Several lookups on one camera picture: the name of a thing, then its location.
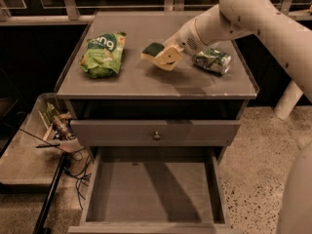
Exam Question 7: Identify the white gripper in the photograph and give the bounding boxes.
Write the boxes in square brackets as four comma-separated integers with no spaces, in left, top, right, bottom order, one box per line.
[155,19,208,71]

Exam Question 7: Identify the green and yellow sponge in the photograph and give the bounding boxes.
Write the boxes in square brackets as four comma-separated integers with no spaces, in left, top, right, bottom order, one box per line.
[140,42,164,61]

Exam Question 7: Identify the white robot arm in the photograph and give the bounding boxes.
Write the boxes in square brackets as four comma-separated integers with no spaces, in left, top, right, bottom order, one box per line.
[156,0,312,234]

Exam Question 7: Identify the grey drawer cabinet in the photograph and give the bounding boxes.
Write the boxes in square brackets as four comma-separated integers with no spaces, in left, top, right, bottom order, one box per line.
[54,10,260,234]

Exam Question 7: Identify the round metal drawer knob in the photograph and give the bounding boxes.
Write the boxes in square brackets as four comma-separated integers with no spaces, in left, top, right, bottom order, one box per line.
[153,132,161,140]

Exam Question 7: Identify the grey upper drawer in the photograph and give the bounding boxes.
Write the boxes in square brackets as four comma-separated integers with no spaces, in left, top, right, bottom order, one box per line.
[71,120,241,147]

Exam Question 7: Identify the open grey middle drawer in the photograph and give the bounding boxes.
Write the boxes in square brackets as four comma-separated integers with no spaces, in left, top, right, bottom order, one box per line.
[68,147,241,234]

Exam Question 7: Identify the crushed green soda can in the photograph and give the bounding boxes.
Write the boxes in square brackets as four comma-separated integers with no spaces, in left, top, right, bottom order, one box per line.
[192,48,232,76]

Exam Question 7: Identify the green chip bag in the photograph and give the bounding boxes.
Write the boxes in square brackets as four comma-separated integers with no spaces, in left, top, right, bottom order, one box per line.
[79,32,126,79]

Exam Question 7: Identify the white diagonal pole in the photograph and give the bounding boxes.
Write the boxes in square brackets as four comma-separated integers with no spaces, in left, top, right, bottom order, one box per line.
[274,81,303,119]

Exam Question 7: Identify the brown bottle in bin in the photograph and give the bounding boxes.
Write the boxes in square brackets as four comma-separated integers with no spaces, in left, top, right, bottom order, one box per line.
[52,113,75,140]

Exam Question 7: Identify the black cables on floor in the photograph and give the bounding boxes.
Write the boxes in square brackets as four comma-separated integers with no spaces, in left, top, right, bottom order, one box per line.
[62,147,94,211]

